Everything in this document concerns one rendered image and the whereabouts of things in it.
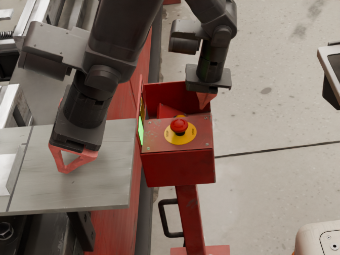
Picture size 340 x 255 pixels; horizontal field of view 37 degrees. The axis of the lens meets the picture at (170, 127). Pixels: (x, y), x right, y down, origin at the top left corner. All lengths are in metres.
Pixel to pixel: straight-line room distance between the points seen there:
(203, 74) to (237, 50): 1.57
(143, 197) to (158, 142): 0.87
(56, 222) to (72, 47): 0.38
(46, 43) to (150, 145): 0.54
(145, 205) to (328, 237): 0.71
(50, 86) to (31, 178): 0.41
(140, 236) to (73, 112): 1.22
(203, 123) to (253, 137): 1.07
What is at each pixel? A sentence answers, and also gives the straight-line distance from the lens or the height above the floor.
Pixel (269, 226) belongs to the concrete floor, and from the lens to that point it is 1.91.
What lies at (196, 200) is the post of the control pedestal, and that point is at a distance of 1.34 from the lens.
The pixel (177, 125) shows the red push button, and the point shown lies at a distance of 1.10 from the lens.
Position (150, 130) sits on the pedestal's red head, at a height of 0.78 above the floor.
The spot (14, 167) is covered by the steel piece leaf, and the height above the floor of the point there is 1.02.
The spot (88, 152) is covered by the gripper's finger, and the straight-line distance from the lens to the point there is 0.70.
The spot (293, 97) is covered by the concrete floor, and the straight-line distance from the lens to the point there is 2.39.
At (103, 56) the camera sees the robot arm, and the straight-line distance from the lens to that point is 0.55.
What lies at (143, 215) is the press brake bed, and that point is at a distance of 1.91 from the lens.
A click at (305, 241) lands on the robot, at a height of 0.27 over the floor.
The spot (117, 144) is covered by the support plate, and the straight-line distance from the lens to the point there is 0.81.
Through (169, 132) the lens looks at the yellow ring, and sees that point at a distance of 1.13.
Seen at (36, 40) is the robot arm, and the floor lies 1.25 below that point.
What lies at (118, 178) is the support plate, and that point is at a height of 1.00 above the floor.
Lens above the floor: 1.57
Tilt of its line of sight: 44 degrees down
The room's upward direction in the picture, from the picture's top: 9 degrees counter-clockwise
